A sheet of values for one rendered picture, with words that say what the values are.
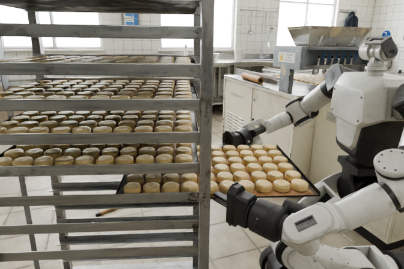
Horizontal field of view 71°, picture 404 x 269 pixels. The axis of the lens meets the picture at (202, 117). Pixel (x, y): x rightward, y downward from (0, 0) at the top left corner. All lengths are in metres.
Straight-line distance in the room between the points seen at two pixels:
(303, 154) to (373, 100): 1.35
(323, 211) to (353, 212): 0.06
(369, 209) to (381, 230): 1.34
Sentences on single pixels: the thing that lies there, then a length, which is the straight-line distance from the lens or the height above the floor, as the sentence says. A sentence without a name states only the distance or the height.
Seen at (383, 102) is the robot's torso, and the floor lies 1.04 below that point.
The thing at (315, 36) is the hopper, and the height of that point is 1.25.
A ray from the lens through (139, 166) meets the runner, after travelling 0.80.
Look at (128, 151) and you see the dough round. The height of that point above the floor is 0.88.
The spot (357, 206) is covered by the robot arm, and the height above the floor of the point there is 0.86.
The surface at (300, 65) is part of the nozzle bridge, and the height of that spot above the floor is 1.05.
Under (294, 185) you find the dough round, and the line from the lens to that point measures 0.93.
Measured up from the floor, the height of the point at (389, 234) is 0.15.
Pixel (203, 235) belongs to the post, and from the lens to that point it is 0.87.
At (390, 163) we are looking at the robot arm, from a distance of 0.75.
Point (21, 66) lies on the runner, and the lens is 0.82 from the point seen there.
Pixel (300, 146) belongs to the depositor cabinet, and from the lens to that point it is 2.26.
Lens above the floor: 1.21
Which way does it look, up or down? 15 degrees down
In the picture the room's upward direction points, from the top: 1 degrees clockwise
